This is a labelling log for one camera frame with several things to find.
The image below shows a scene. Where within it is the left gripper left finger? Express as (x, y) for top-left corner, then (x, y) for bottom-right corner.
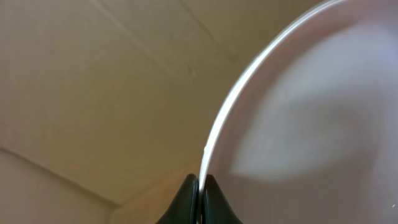
(156, 174), (199, 224)

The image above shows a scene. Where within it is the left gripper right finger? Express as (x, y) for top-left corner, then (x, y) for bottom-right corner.
(201, 175), (242, 224)

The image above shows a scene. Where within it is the white plate with stain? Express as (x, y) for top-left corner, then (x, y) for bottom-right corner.
(199, 0), (397, 223)

